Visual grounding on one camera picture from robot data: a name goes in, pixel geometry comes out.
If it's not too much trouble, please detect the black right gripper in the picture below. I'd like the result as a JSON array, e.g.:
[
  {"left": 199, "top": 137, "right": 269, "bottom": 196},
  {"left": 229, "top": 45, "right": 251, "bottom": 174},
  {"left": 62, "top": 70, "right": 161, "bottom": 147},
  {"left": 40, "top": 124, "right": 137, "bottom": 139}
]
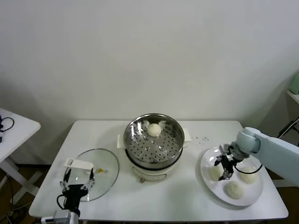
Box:
[{"left": 214, "top": 153, "right": 236, "bottom": 182}]

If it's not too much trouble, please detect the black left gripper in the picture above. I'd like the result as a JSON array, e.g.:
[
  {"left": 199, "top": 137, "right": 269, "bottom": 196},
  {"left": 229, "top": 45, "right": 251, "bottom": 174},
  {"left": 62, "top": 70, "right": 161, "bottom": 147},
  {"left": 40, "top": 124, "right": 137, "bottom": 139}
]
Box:
[{"left": 60, "top": 168, "right": 96, "bottom": 214}]

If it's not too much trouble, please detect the white steamed baozi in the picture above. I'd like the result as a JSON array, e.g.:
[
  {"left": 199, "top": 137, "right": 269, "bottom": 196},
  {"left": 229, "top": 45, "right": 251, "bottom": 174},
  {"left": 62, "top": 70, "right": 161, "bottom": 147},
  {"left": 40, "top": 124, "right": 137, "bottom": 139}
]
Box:
[
  {"left": 208, "top": 166, "right": 224, "bottom": 182},
  {"left": 147, "top": 123, "right": 162, "bottom": 137},
  {"left": 239, "top": 167, "right": 259, "bottom": 184},
  {"left": 225, "top": 181, "right": 245, "bottom": 199}
]

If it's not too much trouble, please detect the stainless steel steamer basket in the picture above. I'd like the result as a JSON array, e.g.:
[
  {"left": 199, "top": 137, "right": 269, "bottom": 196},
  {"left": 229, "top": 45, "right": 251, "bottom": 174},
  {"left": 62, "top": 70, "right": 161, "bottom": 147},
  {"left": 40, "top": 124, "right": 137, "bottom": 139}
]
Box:
[{"left": 116, "top": 113, "right": 192, "bottom": 170}]

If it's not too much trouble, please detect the large white plate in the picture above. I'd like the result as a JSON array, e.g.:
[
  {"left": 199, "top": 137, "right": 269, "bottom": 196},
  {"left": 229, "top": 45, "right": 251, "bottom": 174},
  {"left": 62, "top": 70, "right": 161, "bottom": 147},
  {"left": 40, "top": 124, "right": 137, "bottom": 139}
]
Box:
[{"left": 199, "top": 146, "right": 264, "bottom": 206}]

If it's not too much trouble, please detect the white electric cooker base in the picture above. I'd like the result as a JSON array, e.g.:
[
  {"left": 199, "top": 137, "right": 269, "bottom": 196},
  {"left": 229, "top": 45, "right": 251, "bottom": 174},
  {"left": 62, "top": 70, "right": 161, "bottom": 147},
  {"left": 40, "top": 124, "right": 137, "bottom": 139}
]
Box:
[{"left": 125, "top": 149, "right": 184, "bottom": 184}]

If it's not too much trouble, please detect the white side table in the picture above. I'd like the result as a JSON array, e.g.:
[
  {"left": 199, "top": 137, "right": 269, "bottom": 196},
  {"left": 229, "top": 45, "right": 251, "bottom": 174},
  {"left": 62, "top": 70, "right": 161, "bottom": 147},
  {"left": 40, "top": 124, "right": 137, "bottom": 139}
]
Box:
[{"left": 0, "top": 107, "right": 42, "bottom": 206}]

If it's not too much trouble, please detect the white shelf board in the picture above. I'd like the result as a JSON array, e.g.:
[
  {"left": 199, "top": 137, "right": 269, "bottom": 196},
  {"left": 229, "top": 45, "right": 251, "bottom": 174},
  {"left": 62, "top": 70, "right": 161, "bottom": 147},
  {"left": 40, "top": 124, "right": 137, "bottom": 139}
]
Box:
[{"left": 286, "top": 90, "right": 299, "bottom": 105}]

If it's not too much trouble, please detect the pale green appliance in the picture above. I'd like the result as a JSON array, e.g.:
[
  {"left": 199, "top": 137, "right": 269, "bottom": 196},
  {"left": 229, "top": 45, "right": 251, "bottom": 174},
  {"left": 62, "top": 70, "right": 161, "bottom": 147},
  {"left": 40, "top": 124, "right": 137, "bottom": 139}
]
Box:
[{"left": 286, "top": 71, "right": 299, "bottom": 95}]

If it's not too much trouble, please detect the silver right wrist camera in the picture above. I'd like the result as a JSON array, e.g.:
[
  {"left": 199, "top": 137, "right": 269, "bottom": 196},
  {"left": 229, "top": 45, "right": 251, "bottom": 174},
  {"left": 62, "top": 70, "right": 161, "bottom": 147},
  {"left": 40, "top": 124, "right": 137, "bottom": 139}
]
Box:
[{"left": 219, "top": 143, "right": 232, "bottom": 154}]

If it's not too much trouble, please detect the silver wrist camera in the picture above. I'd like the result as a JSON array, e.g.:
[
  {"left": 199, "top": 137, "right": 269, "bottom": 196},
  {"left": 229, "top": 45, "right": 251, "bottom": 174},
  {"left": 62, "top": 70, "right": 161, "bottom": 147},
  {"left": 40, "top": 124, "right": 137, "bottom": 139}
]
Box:
[
  {"left": 219, "top": 143, "right": 232, "bottom": 154},
  {"left": 40, "top": 209, "right": 71, "bottom": 224}
]

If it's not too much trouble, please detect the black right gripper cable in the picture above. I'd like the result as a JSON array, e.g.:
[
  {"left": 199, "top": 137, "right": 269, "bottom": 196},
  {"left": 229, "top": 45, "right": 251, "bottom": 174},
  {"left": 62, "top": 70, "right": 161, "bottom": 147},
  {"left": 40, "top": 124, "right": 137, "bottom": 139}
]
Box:
[{"left": 233, "top": 161, "right": 263, "bottom": 175}]

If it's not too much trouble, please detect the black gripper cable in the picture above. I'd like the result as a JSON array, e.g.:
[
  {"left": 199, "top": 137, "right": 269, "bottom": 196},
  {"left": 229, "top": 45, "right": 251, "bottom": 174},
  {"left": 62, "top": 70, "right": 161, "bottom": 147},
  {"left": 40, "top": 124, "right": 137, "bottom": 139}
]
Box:
[
  {"left": 57, "top": 194, "right": 67, "bottom": 210},
  {"left": 233, "top": 161, "right": 263, "bottom": 175}
]

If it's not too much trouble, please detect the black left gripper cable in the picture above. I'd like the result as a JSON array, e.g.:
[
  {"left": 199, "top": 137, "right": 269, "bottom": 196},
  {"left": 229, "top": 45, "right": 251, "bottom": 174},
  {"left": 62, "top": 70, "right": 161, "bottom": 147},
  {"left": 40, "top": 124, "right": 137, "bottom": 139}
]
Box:
[{"left": 57, "top": 194, "right": 67, "bottom": 210}]

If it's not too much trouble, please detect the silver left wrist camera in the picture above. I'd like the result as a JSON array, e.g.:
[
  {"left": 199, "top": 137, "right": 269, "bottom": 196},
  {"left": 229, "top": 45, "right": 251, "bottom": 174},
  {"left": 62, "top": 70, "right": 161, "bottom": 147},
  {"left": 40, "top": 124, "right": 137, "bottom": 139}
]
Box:
[{"left": 40, "top": 209, "right": 71, "bottom": 224}]

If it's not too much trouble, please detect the glass lid with white handle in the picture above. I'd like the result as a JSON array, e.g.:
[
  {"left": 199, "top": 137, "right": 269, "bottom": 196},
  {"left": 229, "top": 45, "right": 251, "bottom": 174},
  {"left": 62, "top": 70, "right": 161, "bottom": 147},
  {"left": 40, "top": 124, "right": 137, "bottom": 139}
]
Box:
[{"left": 63, "top": 148, "right": 120, "bottom": 202}]

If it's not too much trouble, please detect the white floor cable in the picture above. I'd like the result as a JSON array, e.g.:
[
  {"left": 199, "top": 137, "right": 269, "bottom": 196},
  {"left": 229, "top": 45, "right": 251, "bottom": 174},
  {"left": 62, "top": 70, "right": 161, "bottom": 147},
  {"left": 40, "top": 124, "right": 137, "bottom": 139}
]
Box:
[{"left": 7, "top": 203, "right": 31, "bottom": 220}]

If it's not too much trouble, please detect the black power cable with adapter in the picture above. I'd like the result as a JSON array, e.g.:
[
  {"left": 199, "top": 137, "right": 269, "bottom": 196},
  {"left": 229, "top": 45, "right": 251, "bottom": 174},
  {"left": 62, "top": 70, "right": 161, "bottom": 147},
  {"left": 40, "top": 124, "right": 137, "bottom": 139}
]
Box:
[{"left": 277, "top": 118, "right": 299, "bottom": 140}]

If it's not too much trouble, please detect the black looped cable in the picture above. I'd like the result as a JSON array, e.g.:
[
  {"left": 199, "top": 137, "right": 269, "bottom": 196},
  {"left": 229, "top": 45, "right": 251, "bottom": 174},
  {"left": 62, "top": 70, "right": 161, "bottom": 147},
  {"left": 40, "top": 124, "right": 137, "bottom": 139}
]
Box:
[{"left": 0, "top": 117, "right": 15, "bottom": 134}]

